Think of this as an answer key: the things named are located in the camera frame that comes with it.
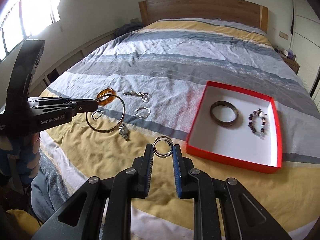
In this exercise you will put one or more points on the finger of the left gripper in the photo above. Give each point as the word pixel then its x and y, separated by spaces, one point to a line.
pixel 82 101
pixel 84 108

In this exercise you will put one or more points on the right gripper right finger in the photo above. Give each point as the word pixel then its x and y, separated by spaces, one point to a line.
pixel 183 180

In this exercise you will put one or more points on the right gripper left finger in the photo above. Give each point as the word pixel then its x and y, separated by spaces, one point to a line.
pixel 143 165

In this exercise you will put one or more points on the large thin silver hoop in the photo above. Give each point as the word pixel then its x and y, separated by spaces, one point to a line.
pixel 116 126

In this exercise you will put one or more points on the amber bangle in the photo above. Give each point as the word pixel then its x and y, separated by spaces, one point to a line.
pixel 105 96

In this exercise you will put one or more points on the silver wristwatch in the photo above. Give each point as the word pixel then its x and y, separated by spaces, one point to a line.
pixel 124 132

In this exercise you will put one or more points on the twisted silver bangle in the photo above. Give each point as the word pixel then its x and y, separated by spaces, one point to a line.
pixel 142 112

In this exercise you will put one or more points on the dark brown bangle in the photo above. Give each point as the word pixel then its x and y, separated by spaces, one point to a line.
pixel 224 113

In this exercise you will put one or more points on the red jewelry box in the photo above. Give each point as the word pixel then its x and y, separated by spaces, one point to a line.
pixel 236 145

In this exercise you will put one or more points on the gloved left hand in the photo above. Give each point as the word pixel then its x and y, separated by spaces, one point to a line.
pixel 29 158

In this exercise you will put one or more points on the striped duvet cover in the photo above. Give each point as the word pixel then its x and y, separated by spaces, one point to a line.
pixel 165 67

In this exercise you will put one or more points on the window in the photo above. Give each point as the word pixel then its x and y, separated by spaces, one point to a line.
pixel 21 19

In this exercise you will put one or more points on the wooden nightstand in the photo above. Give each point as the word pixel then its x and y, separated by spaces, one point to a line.
pixel 291 63

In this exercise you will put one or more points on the wooden headboard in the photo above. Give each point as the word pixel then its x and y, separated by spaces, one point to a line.
pixel 239 11

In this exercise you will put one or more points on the white wardrobe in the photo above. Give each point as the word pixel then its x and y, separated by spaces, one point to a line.
pixel 305 44

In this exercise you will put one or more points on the wall switch plate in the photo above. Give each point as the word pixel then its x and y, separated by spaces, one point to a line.
pixel 283 35

